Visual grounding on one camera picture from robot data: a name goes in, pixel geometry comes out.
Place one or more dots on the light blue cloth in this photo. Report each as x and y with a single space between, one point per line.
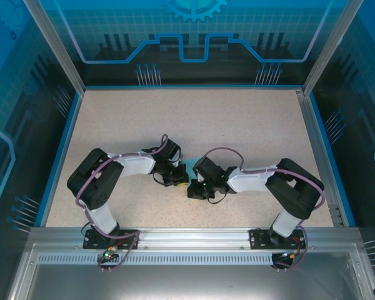
190 164

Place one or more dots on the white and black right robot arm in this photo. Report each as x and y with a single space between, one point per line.
297 184

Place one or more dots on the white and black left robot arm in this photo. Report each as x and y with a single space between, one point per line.
93 181

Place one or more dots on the grey metal cover sheet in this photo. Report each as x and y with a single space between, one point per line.
187 284

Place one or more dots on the blue table edge strip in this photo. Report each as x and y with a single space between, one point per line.
60 156
190 86

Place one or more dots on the connector board with green light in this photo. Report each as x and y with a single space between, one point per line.
109 253
290 254

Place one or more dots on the blue printed back panel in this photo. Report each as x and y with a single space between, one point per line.
187 18

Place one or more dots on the blue printed side panel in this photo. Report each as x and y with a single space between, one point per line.
12 125
362 125

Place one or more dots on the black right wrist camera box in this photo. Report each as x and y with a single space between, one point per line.
207 168

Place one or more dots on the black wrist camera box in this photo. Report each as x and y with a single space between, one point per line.
170 150
207 168

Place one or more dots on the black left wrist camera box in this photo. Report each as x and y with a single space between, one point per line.
170 150

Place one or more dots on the aluminium front frame rail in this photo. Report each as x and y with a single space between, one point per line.
193 237

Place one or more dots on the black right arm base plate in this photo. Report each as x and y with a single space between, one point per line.
256 239

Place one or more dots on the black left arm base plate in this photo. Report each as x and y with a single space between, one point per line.
90 240

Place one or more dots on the aluminium side frame rail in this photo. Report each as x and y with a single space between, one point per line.
319 156

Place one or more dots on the aluminium frame post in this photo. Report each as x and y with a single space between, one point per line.
59 47
331 47

